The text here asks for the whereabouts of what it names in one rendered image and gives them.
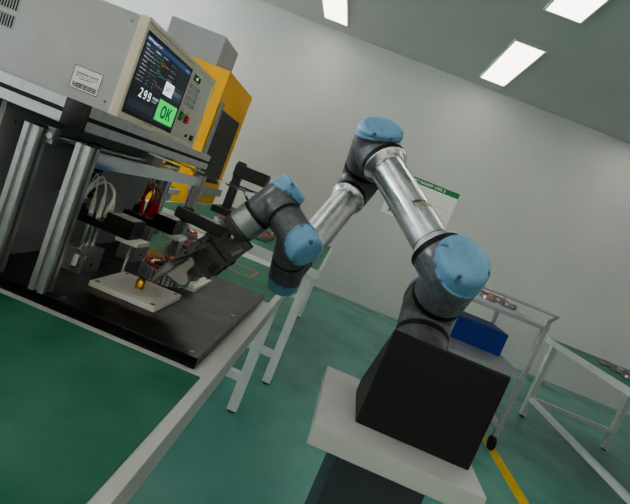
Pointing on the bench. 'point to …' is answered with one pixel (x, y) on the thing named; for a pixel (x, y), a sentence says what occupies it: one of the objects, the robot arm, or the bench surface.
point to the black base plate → (103, 308)
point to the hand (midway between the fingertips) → (163, 273)
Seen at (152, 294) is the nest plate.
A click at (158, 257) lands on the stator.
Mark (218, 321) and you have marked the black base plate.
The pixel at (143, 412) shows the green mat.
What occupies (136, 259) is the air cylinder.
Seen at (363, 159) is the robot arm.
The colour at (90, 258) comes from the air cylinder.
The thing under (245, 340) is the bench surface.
